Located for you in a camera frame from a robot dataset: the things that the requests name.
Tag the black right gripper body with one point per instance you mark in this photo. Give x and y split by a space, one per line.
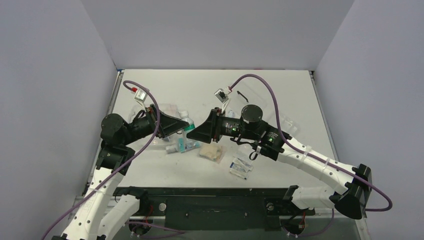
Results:
215 124

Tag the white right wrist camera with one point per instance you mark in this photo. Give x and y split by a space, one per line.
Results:
222 94

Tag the white bottle green label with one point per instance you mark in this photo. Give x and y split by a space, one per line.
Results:
184 115

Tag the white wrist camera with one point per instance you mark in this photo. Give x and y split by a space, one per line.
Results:
222 94
140 96

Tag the white gauze packet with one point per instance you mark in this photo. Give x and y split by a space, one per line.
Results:
245 153

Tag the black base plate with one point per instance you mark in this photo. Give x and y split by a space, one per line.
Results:
213 209

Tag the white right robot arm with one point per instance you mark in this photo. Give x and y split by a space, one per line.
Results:
346 187

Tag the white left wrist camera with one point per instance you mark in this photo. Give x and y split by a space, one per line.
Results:
140 96

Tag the white bottle blue label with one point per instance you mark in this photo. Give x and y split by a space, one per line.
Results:
230 114

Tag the clear plastic medicine box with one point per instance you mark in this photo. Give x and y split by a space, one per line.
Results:
139 125

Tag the white bandage roll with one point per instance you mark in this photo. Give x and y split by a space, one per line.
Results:
170 149

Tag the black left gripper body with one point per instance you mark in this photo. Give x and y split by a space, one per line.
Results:
152 117

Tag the teal packet of supplies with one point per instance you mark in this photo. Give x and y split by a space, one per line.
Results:
185 145

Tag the blue white wipe packets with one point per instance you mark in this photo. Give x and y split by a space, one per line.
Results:
240 168

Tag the clear plastic box lid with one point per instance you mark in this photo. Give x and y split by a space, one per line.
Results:
244 94

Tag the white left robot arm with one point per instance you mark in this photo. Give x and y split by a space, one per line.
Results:
91 220

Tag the clear plastic divider tray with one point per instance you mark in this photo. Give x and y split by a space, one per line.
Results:
287 125

